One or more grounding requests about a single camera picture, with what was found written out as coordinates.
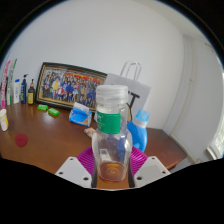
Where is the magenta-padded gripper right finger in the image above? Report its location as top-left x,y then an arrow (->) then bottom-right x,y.
128,145 -> 172,188

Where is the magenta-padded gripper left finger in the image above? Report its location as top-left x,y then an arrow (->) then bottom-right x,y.
54,145 -> 98,189

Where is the clear green-labelled drink bottle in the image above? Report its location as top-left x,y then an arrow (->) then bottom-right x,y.
91,84 -> 134,183

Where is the blue detergent jug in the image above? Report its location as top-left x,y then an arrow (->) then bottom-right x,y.
125,109 -> 150,153

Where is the small snack packet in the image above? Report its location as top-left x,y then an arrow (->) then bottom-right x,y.
83,126 -> 97,139

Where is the blue tissue pack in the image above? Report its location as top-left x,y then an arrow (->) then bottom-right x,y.
68,102 -> 93,127

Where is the flat round red coaster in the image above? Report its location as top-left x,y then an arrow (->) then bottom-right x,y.
14,133 -> 29,148

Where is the white paper gift bag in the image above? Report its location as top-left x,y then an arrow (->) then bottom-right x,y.
94,60 -> 152,124

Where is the framed group photo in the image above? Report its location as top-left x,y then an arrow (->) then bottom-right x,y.
34,61 -> 108,112

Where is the dark yellow-labelled pump bottle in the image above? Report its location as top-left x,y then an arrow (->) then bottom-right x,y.
27,78 -> 36,106

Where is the dark blue pump bottle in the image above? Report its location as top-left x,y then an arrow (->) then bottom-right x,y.
20,73 -> 29,104

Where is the white bottle with blue cap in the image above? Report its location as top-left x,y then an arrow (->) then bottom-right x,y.
13,78 -> 22,105

